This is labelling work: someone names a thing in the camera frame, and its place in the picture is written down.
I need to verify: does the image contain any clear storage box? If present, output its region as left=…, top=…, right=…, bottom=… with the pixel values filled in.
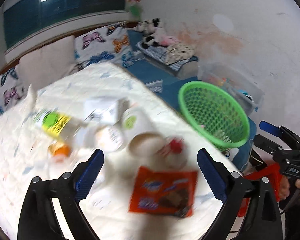
left=198, top=63, right=264, bottom=115

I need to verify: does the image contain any dark window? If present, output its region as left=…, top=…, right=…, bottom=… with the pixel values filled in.
left=3, top=0, right=125, bottom=49

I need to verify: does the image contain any grey pillow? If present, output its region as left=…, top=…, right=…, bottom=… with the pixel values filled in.
left=17, top=36, right=78, bottom=91

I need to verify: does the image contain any right butterfly pillow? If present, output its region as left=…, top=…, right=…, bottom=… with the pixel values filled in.
left=74, top=22, right=135, bottom=68

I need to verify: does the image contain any clear jelly cup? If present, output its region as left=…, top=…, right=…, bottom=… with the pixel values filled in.
left=158, top=137, right=189, bottom=170
left=94, top=126, right=124, bottom=153

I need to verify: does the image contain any left butterfly pillow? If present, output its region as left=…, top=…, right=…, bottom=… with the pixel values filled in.
left=0, top=67, right=25, bottom=116

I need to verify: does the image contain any person's right hand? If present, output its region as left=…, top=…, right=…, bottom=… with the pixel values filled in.
left=279, top=176, right=300, bottom=200

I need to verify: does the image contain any orange snack wrapper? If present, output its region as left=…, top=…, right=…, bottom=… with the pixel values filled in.
left=129, top=166, right=198, bottom=218

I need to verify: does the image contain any green plastic basket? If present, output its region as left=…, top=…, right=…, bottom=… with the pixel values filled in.
left=178, top=81, right=250, bottom=151

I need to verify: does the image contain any black white cow plush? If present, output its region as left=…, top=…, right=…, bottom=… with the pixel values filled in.
left=134, top=18, right=163, bottom=49

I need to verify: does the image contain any white paper cup green logo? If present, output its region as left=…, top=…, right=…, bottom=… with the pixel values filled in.
left=121, top=106, right=166, bottom=158

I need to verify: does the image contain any hanging flower decoration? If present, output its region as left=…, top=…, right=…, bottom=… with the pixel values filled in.
left=125, top=0, right=142, bottom=20

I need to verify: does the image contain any white quilted bed cover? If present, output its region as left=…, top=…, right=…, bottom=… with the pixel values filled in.
left=0, top=61, right=237, bottom=240

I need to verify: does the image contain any butterfly pillow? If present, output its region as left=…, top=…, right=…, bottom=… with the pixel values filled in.
left=0, top=67, right=25, bottom=116
left=74, top=22, right=135, bottom=68

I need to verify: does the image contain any spotted beige cloth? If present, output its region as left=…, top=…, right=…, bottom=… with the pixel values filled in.
left=165, top=42, right=195, bottom=64

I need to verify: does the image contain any white small carton box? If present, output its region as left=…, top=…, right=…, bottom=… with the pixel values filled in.
left=81, top=96, right=130, bottom=125

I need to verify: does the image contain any clear plastic tray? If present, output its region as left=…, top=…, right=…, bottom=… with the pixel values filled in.
left=34, top=141, right=72, bottom=170

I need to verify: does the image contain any pink plush toy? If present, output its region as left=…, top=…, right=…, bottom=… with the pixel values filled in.
left=159, top=35, right=180, bottom=47

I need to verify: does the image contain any green yellow drink bottle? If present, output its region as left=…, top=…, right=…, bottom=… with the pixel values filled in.
left=32, top=109, right=88, bottom=142

